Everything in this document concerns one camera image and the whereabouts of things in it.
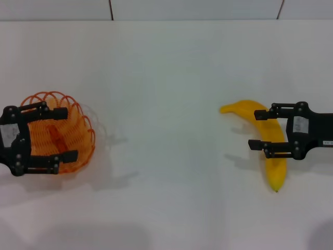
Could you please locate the yellow banana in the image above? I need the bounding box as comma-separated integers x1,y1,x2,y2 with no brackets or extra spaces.
220,99,288,193

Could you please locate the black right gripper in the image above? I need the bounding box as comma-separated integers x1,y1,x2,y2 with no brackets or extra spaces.
248,102,333,160

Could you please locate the orange wire basket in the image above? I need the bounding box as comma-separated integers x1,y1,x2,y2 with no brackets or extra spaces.
20,91,96,176

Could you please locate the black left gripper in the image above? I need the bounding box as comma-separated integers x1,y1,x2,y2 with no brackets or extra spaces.
0,101,79,177

